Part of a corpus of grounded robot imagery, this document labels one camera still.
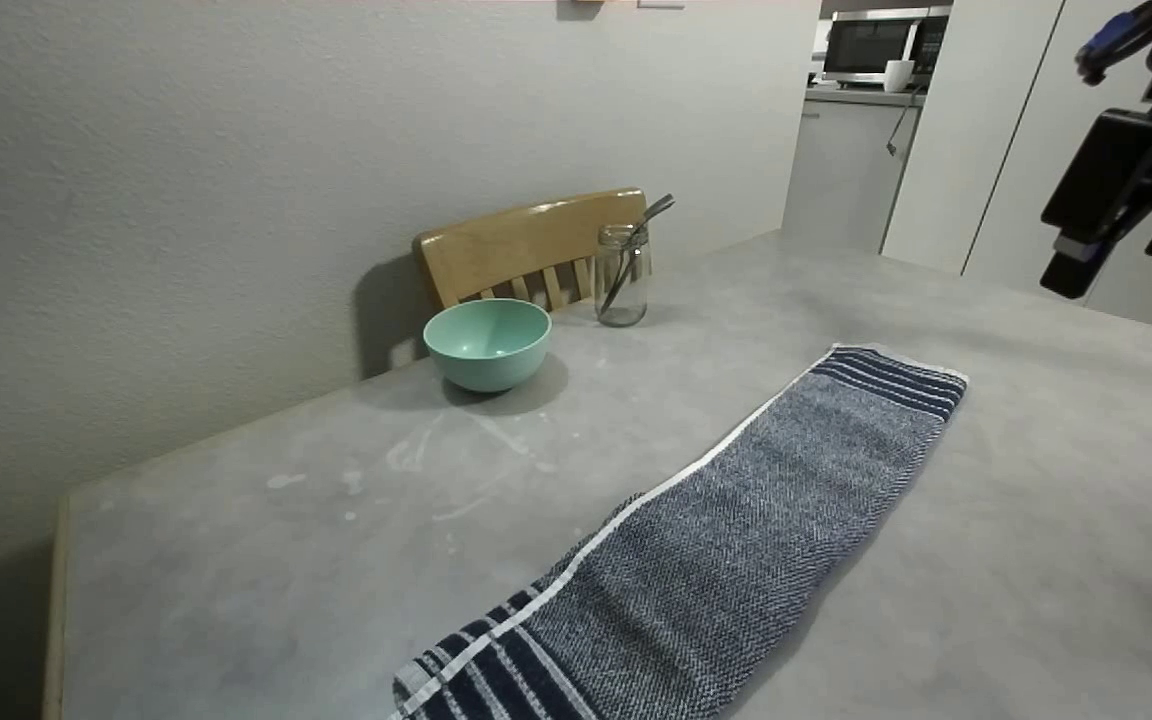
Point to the blue striped grey towel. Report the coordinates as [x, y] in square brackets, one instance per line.
[736, 532]

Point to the mint green bowl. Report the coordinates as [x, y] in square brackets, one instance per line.
[486, 345]

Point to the white cup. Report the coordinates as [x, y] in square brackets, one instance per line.
[897, 73]

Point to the white kitchen cabinet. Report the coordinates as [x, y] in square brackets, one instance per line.
[851, 165]

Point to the microwave oven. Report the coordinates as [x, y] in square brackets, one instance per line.
[887, 46]

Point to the metal fork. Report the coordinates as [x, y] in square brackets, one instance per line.
[642, 233]

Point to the clear glass jar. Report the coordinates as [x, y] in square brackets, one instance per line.
[623, 280]

